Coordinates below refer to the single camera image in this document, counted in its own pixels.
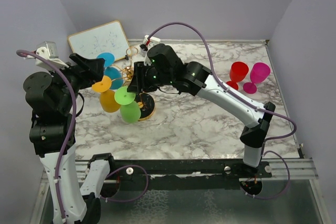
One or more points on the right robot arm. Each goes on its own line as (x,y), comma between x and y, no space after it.
(167,69)

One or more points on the small whiteboard gold frame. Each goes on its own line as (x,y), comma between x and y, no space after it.
(109,37)

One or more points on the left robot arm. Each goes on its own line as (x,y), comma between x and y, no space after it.
(52,97)

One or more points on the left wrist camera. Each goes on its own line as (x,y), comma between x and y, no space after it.
(48,51)

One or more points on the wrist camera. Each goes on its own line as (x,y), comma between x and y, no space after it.
(48,51)
(144,49)

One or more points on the orange wine glass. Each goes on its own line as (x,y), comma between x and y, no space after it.
(106,97)

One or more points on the white eraser box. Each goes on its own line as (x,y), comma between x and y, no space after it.
(155,39)

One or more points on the pink wine glass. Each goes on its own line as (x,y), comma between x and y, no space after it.
(258,74)

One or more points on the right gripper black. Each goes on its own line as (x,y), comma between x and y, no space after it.
(138,84)

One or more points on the red wine glass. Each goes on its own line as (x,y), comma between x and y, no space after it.
(238,72)

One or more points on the gold wire glass rack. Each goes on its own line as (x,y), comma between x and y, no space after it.
(144,100)

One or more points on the green wine glass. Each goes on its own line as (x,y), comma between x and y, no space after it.
(129,109)

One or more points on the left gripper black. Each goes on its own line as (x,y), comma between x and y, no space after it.
(94,67)

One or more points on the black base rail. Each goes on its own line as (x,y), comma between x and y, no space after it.
(183,174)

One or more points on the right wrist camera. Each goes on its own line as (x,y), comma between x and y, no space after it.
(144,49)

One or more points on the blue wine glass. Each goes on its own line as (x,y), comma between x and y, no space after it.
(113,73)

